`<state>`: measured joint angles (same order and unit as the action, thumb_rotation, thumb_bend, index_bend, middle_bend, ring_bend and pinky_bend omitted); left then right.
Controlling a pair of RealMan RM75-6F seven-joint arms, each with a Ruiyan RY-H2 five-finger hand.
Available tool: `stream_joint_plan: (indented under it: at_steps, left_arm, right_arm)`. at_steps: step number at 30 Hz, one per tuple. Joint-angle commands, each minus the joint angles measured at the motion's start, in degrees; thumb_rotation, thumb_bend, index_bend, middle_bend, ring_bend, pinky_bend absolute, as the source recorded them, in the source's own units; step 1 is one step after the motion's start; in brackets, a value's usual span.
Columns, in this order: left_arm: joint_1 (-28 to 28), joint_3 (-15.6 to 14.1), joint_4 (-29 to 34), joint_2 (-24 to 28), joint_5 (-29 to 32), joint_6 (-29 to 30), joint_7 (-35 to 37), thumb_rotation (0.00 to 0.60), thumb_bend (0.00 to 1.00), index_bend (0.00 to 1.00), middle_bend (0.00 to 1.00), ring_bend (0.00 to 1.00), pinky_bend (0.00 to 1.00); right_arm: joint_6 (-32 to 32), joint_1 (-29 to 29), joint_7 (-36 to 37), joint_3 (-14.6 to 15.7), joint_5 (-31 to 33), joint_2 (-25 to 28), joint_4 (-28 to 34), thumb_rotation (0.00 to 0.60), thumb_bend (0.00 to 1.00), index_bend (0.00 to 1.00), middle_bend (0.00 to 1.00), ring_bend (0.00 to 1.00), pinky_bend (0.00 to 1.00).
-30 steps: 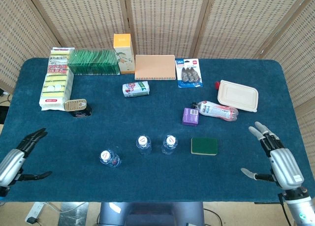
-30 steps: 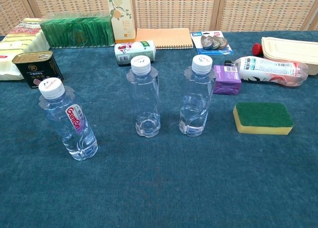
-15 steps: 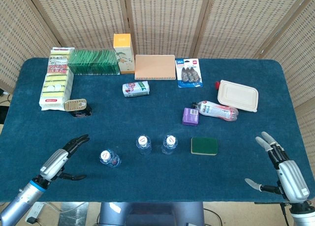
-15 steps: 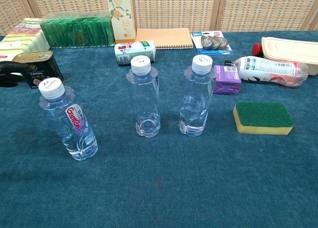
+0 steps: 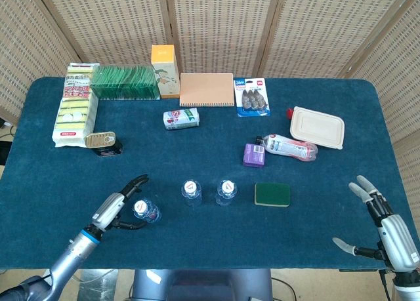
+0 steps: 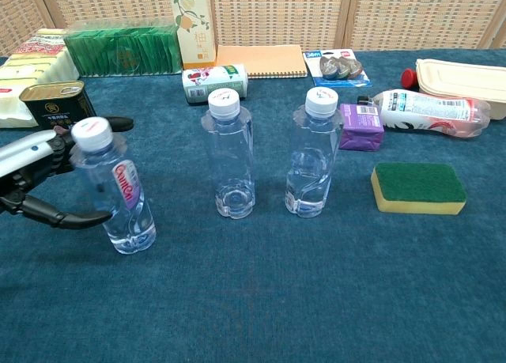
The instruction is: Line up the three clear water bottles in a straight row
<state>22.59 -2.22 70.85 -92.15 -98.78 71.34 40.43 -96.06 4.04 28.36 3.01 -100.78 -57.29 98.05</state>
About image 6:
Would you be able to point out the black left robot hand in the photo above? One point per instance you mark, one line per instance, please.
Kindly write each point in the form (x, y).
(27, 151)

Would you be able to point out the clear water bottle red label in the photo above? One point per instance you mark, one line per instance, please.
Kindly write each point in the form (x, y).
(118, 205)

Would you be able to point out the clear water bottle white cap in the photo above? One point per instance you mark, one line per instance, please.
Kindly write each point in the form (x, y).
(312, 157)
(231, 153)

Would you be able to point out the black luncheon meat can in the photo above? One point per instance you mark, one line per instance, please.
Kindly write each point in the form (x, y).
(55, 104)

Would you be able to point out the yellow sponge multipack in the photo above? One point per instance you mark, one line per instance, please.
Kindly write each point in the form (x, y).
(31, 58)

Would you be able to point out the green tea sachet box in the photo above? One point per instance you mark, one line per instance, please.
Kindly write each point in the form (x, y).
(118, 52)

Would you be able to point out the white green lying can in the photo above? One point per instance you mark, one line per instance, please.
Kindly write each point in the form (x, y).
(209, 80)

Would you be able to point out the tall orange white carton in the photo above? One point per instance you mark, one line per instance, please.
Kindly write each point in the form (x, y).
(193, 27)

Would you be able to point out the orange spiral notebook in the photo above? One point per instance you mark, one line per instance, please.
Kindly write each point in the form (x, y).
(261, 60)

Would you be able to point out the blue table carpet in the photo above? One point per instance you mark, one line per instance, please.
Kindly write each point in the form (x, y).
(253, 280)

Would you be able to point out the woven bamboo folding screen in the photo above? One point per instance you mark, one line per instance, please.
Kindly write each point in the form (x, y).
(276, 11)

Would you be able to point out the blue correction tape pack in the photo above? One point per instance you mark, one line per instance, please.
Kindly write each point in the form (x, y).
(336, 68)

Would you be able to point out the small purple box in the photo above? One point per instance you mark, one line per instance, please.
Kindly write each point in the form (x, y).
(361, 129)

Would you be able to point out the small red cap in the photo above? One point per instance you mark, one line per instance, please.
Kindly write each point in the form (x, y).
(409, 78)

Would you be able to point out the green yellow scouring sponge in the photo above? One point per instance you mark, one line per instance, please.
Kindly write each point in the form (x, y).
(419, 183)

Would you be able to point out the lying bottle red white label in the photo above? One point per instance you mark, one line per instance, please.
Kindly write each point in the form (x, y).
(427, 110)

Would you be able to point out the beige lidded food container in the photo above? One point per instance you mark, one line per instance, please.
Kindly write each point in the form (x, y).
(462, 78)

